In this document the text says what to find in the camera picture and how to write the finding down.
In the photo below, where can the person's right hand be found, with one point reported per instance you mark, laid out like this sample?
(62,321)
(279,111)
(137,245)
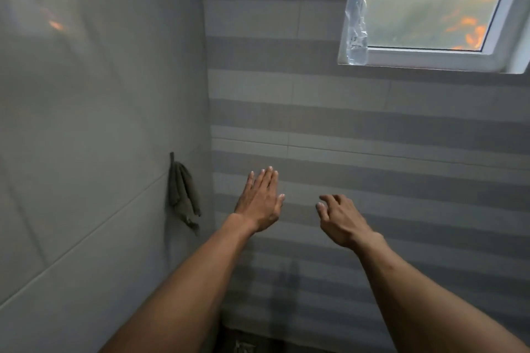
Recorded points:
(345,222)

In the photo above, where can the person's left hand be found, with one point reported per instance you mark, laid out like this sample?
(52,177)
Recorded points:
(261,204)

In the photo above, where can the person's right forearm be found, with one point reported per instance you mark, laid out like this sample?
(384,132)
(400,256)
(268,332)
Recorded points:
(422,303)

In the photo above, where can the person's left forearm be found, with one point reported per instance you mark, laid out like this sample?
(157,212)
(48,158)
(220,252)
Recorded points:
(186,295)

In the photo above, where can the grey hanging cloth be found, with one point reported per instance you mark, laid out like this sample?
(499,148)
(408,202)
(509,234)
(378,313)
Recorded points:
(184,195)

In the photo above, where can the clear plastic bottle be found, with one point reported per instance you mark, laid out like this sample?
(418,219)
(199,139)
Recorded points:
(357,30)

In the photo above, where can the white framed window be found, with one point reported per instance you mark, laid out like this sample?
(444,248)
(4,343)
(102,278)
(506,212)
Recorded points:
(430,1)

